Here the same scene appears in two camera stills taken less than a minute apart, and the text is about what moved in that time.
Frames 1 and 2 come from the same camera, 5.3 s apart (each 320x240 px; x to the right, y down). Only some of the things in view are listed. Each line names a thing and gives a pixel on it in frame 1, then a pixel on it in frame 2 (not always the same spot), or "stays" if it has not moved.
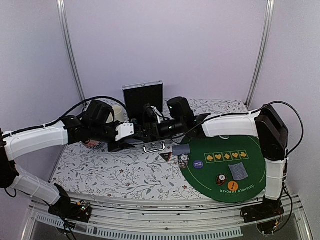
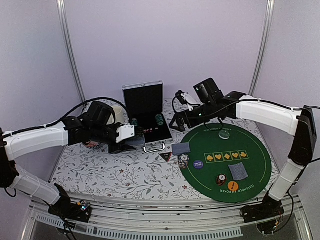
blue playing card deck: (131, 141) stays
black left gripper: (112, 148) stays
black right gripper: (149, 127) -> (181, 122)
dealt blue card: (238, 171) stays
